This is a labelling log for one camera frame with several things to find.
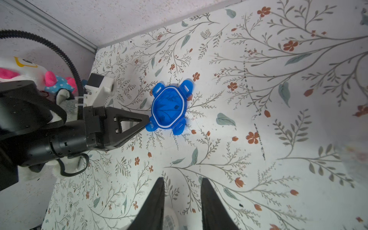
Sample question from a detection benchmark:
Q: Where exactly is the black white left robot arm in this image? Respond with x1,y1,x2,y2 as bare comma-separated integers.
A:
1,30,149,189

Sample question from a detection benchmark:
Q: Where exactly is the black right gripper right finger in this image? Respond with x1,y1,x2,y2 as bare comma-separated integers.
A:
201,178,239,230

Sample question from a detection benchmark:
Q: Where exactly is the clear plastic container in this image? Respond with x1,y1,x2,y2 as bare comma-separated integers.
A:
337,140,368,188
120,207,190,230

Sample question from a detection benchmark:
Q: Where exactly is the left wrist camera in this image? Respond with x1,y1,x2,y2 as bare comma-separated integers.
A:
76,73,117,107

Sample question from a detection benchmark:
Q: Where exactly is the white pink plush top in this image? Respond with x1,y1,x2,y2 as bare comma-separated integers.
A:
0,56,78,95

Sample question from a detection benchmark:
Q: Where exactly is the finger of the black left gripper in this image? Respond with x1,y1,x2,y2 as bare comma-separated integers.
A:
104,107,150,150

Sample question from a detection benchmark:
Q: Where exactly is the teal small object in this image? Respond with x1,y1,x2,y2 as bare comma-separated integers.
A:
360,8,368,25

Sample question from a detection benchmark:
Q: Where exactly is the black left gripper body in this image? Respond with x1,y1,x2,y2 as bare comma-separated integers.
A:
17,106,107,167

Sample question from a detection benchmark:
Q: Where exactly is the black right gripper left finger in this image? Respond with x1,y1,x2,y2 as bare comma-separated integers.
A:
128,177,165,230

